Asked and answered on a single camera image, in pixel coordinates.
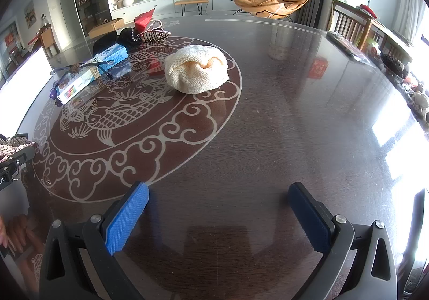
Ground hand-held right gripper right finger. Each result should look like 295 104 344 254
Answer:
288 182 398 300

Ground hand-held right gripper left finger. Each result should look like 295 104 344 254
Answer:
39 181 150 300

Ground rhinestone bow hair clip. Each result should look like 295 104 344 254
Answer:
0 137 38 157

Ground white storage box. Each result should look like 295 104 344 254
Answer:
0 46 54 140

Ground blue and white carton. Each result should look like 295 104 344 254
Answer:
55 46 130 105

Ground blue framed glasses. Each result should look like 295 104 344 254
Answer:
50 58 114 79

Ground cream knitted hat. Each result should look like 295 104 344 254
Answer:
164 45 230 93

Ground dark patterned desktop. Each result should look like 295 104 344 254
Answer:
0 15 429 300

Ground person's left hand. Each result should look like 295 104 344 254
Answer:
0 214 10 250

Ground straw twine bundle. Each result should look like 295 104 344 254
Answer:
70 63 101 80

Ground small wooden cabinet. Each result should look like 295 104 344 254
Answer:
38 28 59 59

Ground black cloth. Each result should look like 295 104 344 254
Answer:
117 28 141 50
92 33 121 52

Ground brown cardboard box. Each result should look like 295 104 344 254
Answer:
88 17 125 39

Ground cluttered tea tray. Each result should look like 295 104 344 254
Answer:
380 52 429 126

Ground dark flat packet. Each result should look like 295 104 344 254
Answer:
326 31 371 64

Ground white television cabinet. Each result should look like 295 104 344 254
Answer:
110 0 242 19

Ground wooden slatted chair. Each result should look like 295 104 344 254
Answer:
330 0 372 50

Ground wooden side table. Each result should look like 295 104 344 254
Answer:
355 6 413 62

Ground red cloth item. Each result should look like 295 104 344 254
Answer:
357 4 378 17

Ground orange lounge chair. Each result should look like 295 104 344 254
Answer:
233 0 314 20

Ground wooden bench with metal legs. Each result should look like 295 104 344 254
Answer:
174 0 210 16

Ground white curtain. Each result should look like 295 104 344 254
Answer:
392 0 426 49

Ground framed wall painting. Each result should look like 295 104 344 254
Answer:
23 1 36 28

